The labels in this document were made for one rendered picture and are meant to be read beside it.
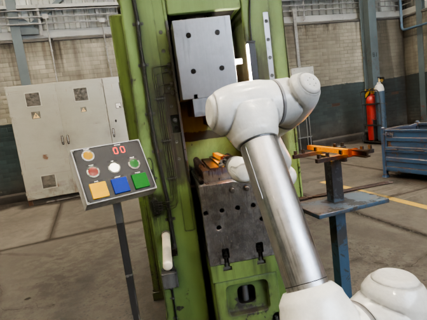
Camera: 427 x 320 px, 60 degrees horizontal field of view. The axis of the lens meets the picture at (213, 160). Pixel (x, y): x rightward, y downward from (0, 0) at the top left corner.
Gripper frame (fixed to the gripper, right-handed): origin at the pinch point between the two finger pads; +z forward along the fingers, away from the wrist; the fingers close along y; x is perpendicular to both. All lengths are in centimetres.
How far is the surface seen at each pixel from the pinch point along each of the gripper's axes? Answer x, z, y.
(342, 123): -60, 686, 421
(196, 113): 25.2, 10.2, -11.3
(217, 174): -9.0, 10.0, -4.2
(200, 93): 35.3, 10.3, -7.6
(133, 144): 14.0, 5.0, -45.1
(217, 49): 56, 10, 4
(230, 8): 79, 25, 17
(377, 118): -49, 578, 450
